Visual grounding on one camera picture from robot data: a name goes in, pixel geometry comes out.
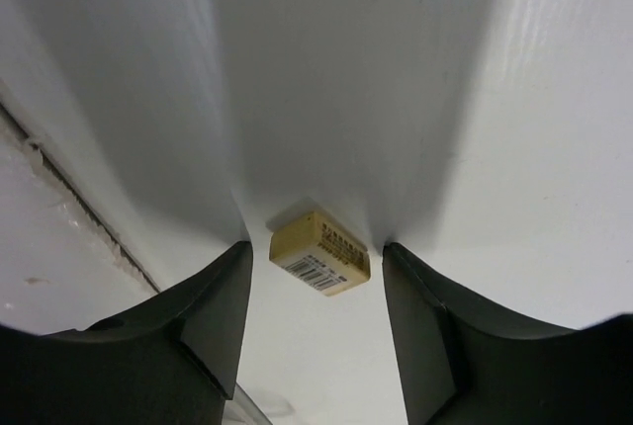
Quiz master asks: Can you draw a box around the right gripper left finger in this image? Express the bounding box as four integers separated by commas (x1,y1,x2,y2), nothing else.
1,241,253,424

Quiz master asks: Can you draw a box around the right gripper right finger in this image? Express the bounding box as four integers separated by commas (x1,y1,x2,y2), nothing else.
382,243,632,424

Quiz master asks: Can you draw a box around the tan eraser right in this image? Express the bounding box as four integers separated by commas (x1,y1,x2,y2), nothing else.
269,211,371,297

